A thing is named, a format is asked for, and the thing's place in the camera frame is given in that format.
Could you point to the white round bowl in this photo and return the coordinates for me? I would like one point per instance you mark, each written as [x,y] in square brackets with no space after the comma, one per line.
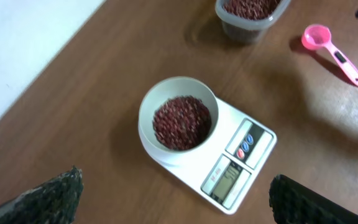
[158,95]

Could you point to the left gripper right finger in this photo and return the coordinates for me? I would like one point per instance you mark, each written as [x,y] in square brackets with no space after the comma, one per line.
[294,203]

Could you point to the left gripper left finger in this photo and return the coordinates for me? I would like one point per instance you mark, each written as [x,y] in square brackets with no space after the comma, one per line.
[54,201]

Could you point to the clear plastic bean container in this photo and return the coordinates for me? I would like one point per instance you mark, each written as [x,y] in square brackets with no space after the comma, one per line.
[244,30]

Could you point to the white digital kitchen scale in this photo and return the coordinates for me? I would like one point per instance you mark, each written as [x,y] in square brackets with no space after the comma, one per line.
[224,168]

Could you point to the red beans in bowl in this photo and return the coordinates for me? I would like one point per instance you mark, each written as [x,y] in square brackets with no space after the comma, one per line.
[182,123]

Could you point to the pink measuring scoop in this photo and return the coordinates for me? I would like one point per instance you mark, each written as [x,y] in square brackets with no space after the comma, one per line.
[317,36]

